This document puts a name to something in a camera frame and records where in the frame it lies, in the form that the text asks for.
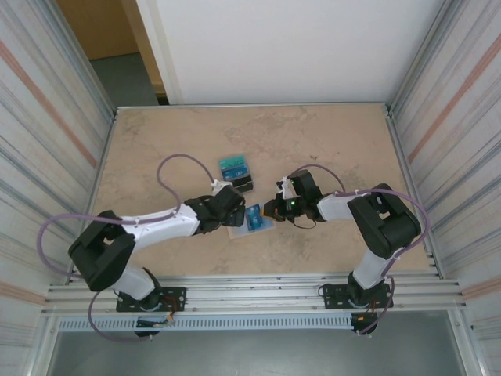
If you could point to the clear acrylic card stand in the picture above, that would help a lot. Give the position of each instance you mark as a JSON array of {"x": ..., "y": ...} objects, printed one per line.
[{"x": 235, "y": 172}]

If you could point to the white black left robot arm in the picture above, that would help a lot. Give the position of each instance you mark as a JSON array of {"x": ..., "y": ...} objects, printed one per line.
[{"x": 164, "y": 225}]

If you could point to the black gold-line card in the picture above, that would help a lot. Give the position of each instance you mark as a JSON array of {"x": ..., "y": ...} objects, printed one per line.
[{"x": 242, "y": 181}]

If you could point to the blue card with white print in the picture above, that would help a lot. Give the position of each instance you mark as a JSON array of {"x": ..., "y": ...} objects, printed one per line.
[{"x": 235, "y": 172}]

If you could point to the teal card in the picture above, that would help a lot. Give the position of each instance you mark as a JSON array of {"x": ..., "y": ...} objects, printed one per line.
[{"x": 233, "y": 161}]

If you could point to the translucent corrugated side panel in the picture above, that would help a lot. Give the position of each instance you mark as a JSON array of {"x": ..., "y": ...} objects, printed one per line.
[
  {"x": 39, "y": 137},
  {"x": 450, "y": 137}
]

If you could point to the wooden door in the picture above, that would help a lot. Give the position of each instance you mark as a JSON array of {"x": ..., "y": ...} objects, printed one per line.
[{"x": 105, "y": 27}]

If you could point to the aluminium table frame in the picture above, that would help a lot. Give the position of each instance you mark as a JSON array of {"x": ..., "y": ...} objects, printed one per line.
[{"x": 254, "y": 291}]

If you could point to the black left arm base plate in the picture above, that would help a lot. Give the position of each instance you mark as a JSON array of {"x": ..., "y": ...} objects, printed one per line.
[{"x": 174, "y": 293}]

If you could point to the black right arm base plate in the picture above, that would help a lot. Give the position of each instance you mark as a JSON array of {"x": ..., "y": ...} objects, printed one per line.
[{"x": 336, "y": 293}]

